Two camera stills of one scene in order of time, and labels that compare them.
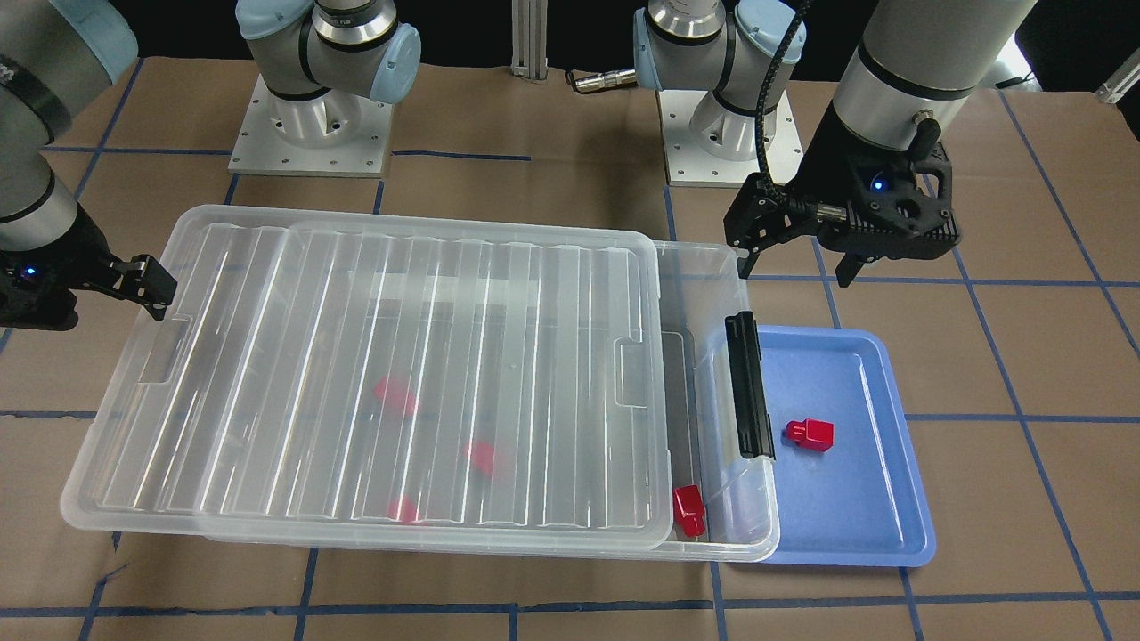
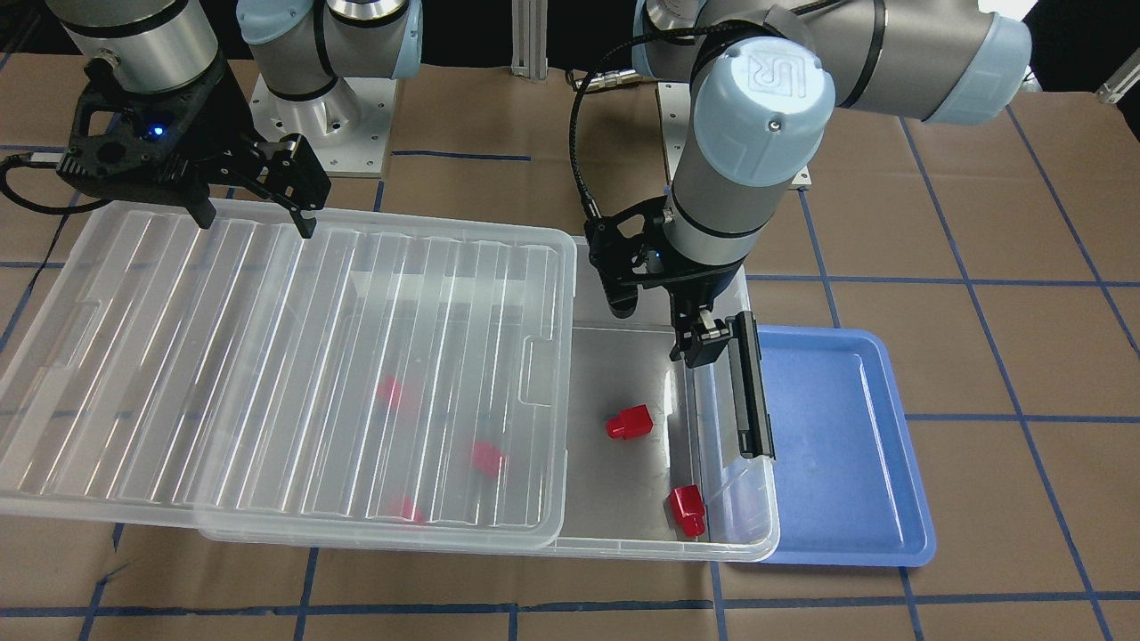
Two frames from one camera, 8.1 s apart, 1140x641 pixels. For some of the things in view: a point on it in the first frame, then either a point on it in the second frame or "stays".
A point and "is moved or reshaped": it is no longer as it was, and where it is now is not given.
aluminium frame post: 530,24 stays
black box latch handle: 754,422 stays
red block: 689,510 stays
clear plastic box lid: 340,377 is moved or reshaped
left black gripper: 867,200 → 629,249
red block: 482,456 stays
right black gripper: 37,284 → 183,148
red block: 811,434 → 636,421
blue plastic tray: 864,501 stays
